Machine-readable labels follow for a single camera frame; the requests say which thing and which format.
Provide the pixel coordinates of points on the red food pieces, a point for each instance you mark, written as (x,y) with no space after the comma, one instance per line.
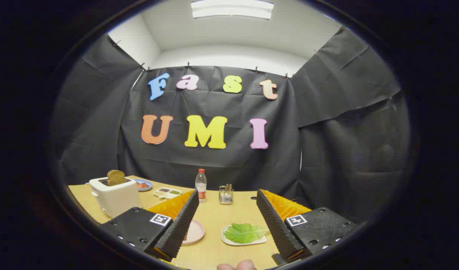
(142,185)

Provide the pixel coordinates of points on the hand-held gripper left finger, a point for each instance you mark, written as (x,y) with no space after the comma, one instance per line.
(182,221)

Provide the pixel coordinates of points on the white toaster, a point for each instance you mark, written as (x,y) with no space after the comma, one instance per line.
(115,198)

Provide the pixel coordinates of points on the small blue plate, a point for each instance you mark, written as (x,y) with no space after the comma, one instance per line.
(147,188)

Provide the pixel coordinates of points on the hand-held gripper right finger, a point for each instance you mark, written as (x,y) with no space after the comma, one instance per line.
(272,221)

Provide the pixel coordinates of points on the green lettuce leaf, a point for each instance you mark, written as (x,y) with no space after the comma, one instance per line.
(244,232)

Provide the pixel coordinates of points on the white rectangular plate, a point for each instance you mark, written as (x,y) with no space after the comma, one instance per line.
(229,242)

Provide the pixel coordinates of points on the pink round plate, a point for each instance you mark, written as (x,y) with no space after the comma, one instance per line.
(195,231)

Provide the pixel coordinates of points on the white compartment condiment tray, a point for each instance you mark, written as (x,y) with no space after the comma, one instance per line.
(167,192)

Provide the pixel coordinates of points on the ceiling light panel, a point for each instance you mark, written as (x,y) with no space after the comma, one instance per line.
(232,9)

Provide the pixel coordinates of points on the brown bread slice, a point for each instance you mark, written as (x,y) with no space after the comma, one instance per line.
(116,177)

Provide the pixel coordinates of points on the clear plastic water bottle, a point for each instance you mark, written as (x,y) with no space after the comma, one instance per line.
(201,187)

